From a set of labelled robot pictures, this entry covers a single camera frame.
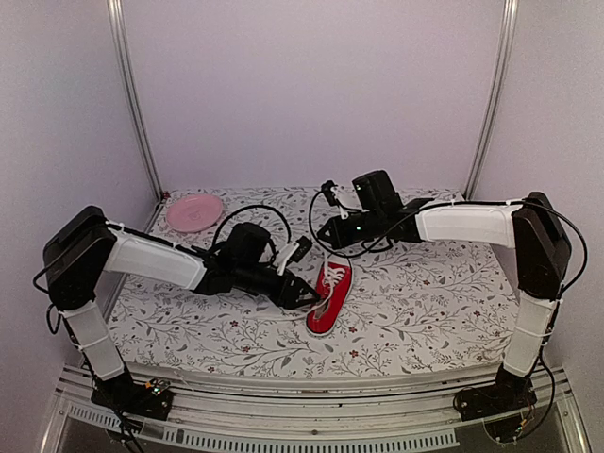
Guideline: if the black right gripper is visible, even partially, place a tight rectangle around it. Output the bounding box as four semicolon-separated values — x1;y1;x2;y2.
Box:
316;209;384;250

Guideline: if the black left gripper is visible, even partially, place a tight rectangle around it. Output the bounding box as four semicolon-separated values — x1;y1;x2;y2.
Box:
236;262;323;310

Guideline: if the red canvas sneaker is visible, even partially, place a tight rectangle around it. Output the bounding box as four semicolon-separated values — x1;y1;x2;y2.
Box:
305;255;353;337

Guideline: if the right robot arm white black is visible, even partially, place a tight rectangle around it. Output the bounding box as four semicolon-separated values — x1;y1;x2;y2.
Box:
311;170;572;411

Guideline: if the floral patterned table mat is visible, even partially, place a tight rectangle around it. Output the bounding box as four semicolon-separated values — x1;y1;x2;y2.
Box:
96;186;532;381

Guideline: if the pink plastic plate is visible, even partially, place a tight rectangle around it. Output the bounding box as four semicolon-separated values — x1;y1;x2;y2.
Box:
166;194;224;233

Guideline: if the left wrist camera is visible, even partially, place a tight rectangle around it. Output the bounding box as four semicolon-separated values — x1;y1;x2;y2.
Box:
274;236;312;276

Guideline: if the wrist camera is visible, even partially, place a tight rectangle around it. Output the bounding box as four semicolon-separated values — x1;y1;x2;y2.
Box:
274;236;312;276
321;180;362;220

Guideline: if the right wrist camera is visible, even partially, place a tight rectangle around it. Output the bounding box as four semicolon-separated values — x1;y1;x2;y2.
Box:
321;180;362;220

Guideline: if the left camera black cable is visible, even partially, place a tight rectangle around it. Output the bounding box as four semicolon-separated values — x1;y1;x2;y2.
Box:
210;204;292;256

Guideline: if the front aluminium rail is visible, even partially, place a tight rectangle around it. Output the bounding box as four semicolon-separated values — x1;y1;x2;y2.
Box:
40;364;596;452

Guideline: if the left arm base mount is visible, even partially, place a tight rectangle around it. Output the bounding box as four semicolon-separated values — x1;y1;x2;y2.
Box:
91;374;175;421

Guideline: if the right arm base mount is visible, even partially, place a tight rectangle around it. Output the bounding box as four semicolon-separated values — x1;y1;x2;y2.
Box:
453;376;537;444

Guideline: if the right aluminium frame post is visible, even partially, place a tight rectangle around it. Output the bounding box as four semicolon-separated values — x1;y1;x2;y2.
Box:
463;0;519;199

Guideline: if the aluminium frame post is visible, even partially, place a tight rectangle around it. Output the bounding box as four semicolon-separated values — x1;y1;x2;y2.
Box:
463;0;519;199
107;0;164;202

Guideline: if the left aluminium frame post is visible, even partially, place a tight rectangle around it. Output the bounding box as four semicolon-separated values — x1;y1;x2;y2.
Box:
107;0;164;202

